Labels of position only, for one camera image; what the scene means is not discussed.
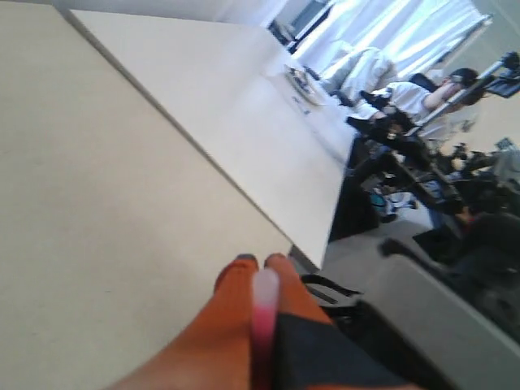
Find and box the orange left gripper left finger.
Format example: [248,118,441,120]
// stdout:
[109,254,258,389]

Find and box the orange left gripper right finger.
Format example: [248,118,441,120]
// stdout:
[265,253,410,389]

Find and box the pink plastic straw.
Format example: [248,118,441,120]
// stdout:
[250,268,280,389]

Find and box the neighbouring white table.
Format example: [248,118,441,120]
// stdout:
[71,10,354,267]

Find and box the seated person in white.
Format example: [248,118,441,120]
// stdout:
[372,67,485,140]

